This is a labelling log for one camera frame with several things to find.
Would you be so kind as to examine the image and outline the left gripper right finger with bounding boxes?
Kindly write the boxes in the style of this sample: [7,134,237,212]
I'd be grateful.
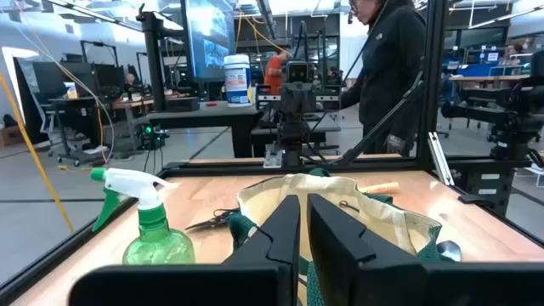
[306,193,544,306]

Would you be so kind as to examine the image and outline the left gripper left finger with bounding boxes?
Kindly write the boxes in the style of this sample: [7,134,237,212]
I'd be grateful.
[69,194,302,306]

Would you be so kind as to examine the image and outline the wooden-handled steel garden trowel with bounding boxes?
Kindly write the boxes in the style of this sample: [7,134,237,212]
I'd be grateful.
[358,181,401,196]
[436,240,463,263]

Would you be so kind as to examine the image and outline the green plastic spray bottle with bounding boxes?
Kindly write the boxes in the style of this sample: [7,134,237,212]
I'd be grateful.
[89,167,196,266]

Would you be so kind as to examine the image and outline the beige green canvas garden bag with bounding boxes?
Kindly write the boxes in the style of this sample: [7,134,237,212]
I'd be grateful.
[228,172,458,306]

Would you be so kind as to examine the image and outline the person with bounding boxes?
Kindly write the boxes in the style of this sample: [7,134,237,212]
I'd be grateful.
[263,50,292,97]
[502,41,527,65]
[339,0,428,156]

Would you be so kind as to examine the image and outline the white wipes canister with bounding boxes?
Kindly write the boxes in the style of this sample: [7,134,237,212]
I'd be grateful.
[223,54,253,109]

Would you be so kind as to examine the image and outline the gray rolling computer desk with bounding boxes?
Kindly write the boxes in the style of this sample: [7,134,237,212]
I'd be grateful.
[146,99,342,159]

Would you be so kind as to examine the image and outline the large computer monitor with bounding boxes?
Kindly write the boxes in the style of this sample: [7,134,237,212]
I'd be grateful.
[183,0,235,82]

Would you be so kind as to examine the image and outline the black monitor stand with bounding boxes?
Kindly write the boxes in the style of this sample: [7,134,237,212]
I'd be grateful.
[135,3,201,112]

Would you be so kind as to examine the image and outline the dark office desk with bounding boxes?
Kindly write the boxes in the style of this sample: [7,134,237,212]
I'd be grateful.
[46,95,156,167]

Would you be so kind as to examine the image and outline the brown cardboard box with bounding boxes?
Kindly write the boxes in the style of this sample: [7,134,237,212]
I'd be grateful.
[0,125,25,148]

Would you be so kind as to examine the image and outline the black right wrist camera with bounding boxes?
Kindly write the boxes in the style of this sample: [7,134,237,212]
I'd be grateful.
[286,60,315,84]

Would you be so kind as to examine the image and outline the dark-handled pruning shears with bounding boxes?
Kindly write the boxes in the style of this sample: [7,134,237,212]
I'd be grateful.
[184,207,241,233]

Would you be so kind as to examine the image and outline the black aluminium table frame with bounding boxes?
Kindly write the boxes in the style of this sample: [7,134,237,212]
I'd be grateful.
[0,0,544,301]

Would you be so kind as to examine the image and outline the yellow cable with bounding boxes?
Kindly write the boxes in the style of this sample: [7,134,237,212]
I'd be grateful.
[0,71,77,235]

